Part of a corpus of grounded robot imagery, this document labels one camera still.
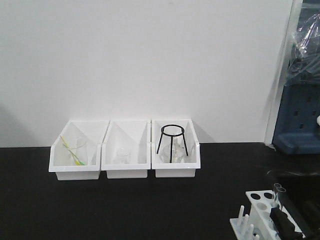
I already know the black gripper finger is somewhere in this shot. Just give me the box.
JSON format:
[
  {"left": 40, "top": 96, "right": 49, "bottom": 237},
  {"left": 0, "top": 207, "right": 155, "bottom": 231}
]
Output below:
[{"left": 270, "top": 207, "right": 303, "bottom": 240}]

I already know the clear glass test tube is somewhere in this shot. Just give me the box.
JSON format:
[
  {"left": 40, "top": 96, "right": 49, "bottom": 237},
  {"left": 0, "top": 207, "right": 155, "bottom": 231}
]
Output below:
[{"left": 278, "top": 187, "right": 287, "bottom": 210}]

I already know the white test tube rack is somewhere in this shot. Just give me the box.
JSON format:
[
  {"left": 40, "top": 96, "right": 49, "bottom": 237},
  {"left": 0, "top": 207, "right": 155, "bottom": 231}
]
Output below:
[{"left": 229, "top": 184, "right": 306, "bottom": 240}]

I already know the blue pegboard drying rack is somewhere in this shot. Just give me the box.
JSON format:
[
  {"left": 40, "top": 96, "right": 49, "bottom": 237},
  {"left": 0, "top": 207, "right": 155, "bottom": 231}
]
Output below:
[{"left": 272, "top": 0, "right": 320, "bottom": 155}]

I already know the black lab sink basin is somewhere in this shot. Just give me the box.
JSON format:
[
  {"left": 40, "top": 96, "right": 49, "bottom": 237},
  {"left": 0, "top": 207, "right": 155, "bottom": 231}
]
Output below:
[{"left": 266, "top": 170, "right": 320, "bottom": 240}]

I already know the glass flask under tripod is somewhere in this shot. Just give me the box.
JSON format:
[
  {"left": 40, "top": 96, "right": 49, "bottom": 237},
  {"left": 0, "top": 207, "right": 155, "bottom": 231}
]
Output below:
[{"left": 160, "top": 137, "right": 186, "bottom": 164}]

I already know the right white storage bin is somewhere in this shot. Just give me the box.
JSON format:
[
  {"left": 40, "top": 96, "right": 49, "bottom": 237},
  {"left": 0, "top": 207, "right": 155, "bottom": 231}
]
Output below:
[{"left": 151, "top": 119, "right": 201, "bottom": 178}]

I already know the white storage bin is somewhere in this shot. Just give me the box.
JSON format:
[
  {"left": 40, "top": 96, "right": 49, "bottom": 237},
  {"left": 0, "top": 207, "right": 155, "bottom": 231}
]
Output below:
[
  {"left": 101, "top": 119, "right": 151, "bottom": 179},
  {"left": 48, "top": 120, "right": 110, "bottom": 181},
  {"left": 151, "top": 119, "right": 201, "bottom": 178}
]

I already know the black metal tripod stand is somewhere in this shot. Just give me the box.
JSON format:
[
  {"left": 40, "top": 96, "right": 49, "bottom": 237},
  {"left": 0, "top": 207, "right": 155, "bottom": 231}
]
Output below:
[{"left": 155, "top": 123, "right": 189, "bottom": 164}]

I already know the clear bag of pegs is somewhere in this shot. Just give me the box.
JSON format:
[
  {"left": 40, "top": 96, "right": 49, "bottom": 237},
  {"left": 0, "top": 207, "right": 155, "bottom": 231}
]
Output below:
[{"left": 285, "top": 11, "right": 320, "bottom": 86}]

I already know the small glass beaker middle bin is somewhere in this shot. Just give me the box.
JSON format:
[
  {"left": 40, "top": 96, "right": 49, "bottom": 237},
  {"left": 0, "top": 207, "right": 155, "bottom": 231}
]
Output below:
[{"left": 114, "top": 147, "right": 131, "bottom": 164}]

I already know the middle white storage bin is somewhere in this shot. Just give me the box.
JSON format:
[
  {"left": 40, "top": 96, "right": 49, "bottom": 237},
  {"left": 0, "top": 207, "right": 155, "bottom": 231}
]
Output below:
[{"left": 101, "top": 119, "right": 151, "bottom": 179}]

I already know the glass beaker in left bin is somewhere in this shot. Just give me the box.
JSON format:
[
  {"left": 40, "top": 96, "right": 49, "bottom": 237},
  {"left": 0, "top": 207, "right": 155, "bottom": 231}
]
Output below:
[{"left": 67, "top": 136, "right": 88, "bottom": 166}]

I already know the left white storage bin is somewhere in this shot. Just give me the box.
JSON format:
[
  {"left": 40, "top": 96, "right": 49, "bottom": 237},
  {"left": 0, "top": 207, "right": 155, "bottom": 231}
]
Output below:
[{"left": 48, "top": 120, "right": 110, "bottom": 181}]

